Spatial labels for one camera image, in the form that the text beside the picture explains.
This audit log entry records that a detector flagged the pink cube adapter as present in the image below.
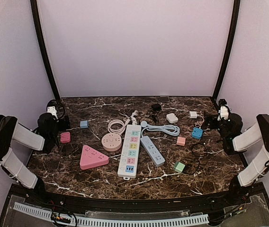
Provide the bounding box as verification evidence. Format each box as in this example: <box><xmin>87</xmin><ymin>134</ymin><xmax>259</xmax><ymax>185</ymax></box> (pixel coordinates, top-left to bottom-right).
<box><xmin>60</xmin><ymin>131</ymin><xmax>71</xmax><ymax>144</ymax></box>

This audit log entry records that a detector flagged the white charger cable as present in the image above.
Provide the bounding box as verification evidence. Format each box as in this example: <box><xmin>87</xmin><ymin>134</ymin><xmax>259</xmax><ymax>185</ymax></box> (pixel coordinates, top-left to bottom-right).
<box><xmin>194</xmin><ymin>115</ymin><xmax>206</xmax><ymax>130</ymax></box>

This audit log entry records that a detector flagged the blue cube adapter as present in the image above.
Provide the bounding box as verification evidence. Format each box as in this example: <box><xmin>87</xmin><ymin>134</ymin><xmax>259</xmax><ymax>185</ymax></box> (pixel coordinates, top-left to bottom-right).
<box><xmin>191</xmin><ymin>127</ymin><xmax>203</xmax><ymax>140</ymax></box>

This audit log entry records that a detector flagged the light blue adapter plug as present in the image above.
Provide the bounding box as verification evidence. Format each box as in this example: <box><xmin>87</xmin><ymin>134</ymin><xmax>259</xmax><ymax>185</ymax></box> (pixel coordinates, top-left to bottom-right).
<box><xmin>80</xmin><ymin>120</ymin><xmax>89</xmax><ymax>129</ymax></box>

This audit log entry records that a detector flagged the white usb charger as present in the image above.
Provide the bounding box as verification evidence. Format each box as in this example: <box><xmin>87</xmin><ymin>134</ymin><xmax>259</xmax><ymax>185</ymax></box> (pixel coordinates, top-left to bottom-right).
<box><xmin>189</xmin><ymin>111</ymin><xmax>198</xmax><ymax>119</ymax></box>

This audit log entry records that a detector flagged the black plug cable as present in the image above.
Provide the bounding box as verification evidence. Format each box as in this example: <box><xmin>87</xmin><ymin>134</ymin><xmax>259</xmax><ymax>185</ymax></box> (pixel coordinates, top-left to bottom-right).
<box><xmin>184</xmin><ymin>141</ymin><xmax>210</xmax><ymax>175</ymax></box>

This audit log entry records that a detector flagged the pink adapter plug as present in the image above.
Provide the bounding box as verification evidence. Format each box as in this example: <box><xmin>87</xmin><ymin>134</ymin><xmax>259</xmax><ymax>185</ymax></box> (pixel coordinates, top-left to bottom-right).
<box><xmin>176</xmin><ymin>137</ymin><xmax>186</xmax><ymax>146</ymax></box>

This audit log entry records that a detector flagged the white square adapter plug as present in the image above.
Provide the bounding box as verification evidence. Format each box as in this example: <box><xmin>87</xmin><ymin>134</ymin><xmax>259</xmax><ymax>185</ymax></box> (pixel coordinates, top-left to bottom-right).
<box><xmin>166</xmin><ymin>113</ymin><xmax>179</xmax><ymax>123</ymax></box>

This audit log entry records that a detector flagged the green adapter plug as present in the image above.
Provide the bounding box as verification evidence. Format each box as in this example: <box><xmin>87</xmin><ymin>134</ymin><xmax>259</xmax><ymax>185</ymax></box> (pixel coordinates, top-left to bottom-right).
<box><xmin>173</xmin><ymin>161</ymin><xmax>186</xmax><ymax>173</ymax></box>

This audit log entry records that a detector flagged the black charger with cable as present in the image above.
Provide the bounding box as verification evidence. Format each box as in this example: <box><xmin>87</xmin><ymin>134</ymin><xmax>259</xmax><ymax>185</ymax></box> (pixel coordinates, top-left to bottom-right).
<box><xmin>139</xmin><ymin>103</ymin><xmax>162</xmax><ymax>123</ymax></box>

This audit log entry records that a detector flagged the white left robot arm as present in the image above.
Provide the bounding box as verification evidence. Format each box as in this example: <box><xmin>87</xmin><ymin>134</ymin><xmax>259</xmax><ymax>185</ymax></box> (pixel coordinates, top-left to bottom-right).
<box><xmin>0</xmin><ymin>99</ymin><xmax>70</xmax><ymax>206</ymax></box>

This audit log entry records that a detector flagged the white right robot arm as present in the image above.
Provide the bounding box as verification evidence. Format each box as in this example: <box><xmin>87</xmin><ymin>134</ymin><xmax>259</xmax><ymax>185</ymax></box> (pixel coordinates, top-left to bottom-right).
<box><xmin>202</xmin><ymin>99</ymin><xmax>269</xmax><ymax>205</ymax></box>

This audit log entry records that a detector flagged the pink round power socket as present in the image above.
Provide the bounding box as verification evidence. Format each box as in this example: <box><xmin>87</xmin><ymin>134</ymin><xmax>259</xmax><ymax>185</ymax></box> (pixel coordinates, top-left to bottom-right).
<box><xmin>101</xmin><ymin>133</ymin><xmax>122</xmax><ymax>152</ymax></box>

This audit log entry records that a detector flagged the pink triangular power strip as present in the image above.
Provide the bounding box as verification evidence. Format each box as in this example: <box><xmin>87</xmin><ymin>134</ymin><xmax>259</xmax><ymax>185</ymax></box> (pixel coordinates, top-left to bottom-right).
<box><xmin>80</xmin><ymin>145</ymin><xmax>109</xmax><ymax>170</ymax></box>

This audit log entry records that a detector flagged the light blue power strip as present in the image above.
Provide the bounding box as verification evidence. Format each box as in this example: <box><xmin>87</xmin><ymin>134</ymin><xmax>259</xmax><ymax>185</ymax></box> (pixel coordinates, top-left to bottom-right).
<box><xmin>140</xmin><ymin>136</ymin><xmax>165</xmax><ymax>167</ymax></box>

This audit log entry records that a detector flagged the white long power strip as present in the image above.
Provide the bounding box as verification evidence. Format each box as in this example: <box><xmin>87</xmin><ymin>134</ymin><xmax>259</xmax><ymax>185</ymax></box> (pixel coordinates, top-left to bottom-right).
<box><xmin>117</xmin><ymin>125</ymin><xmax>142</xmax><ymax>180</ymax></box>

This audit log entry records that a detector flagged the light blue coiled cord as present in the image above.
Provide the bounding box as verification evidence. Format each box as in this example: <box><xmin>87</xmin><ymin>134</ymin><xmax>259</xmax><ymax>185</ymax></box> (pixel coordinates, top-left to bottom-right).
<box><xmin>140</xmin><ymin>121</ymin><xmax>180</xmax><ymax>138</ymax></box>

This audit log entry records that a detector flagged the pink coiled cable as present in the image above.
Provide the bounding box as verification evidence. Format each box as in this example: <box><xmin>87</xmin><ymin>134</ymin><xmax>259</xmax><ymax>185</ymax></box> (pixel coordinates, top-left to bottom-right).
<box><xmin>108</xmin><ymin>118</ymin><xmax>130</xmax><ymax>136</ymax></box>

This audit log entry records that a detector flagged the white knotted strip cord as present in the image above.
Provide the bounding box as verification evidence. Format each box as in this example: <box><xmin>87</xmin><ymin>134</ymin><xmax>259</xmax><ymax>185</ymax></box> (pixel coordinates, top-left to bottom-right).
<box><xmin>130</xmin><ymin>111</ymin><xmax>140</xmax><ymax>126</ymax></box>

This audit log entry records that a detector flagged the white slotted cable duct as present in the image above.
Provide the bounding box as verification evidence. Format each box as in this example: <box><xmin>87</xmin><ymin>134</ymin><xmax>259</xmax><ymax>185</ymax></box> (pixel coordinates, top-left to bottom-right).
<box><xmin>13</xmin><ymin>202</ymin><xmax>209</xmax><ymax>227</ymax></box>

